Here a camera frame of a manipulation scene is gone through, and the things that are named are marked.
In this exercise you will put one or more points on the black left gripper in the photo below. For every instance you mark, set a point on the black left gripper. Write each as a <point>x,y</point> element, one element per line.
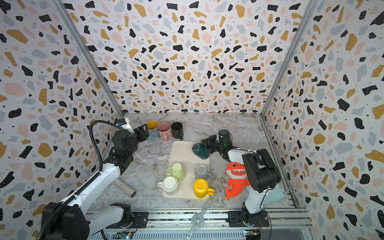
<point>141,134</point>

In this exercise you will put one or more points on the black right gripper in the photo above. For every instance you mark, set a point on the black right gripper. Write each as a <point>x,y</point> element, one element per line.
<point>210,144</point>

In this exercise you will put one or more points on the blue patterned mug yellow inside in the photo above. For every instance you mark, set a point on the blue patterned mug yellow inside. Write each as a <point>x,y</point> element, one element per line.
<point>153,130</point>

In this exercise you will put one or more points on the pink mug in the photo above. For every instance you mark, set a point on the pink mug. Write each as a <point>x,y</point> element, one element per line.
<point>165,131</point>

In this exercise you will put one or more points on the dark green mug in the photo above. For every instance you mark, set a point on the dark green mug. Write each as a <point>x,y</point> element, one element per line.
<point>201,151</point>

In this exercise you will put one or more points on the black mug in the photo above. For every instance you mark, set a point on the black mug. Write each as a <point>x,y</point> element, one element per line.
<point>177,130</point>

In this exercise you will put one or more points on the grey mug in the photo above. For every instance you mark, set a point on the grey mug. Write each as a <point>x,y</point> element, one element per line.
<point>201,172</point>

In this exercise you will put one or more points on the light green mug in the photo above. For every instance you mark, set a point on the light green mug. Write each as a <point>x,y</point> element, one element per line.
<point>177,171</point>

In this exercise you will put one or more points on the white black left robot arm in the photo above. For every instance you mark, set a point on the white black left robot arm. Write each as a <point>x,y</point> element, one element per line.
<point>68,219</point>

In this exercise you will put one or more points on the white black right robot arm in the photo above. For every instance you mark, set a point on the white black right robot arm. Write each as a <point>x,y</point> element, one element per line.
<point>254,169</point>

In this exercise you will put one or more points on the white mug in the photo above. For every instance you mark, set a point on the white mug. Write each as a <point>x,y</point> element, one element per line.
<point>170,185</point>

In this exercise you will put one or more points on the red shark plush toy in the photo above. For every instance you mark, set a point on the red shark plush toy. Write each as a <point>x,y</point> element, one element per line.
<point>238,179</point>

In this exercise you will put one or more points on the beige tray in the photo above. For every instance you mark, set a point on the beige tray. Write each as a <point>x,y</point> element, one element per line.
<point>181,152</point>

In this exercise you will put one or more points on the glittery silver cylinder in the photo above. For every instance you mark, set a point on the glittery silver cylinder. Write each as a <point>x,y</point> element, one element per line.
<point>125,188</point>

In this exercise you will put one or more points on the teal cloth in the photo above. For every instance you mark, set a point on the teal cloth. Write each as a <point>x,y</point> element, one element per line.
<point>274,195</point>

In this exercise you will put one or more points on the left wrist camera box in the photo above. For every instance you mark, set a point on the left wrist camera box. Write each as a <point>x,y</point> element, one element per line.
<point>124,123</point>

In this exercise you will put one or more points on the metal perforated bracket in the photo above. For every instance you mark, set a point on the metal perforated bracket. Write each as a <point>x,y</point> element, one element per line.
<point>197,222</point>

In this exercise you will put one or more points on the aluminium corner post left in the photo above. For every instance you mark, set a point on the aluminium corner post left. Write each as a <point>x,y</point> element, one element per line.
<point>69,23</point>

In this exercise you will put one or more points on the aluminium corner post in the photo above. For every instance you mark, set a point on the aluminium corner post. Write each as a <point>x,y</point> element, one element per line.
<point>290,54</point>
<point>69,23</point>

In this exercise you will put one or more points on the aluminium corner post right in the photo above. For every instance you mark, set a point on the aluminium corner post right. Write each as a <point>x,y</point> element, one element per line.
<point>290,54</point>

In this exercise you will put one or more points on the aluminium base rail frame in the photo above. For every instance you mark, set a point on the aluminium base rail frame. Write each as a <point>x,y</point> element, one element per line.
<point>177,224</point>

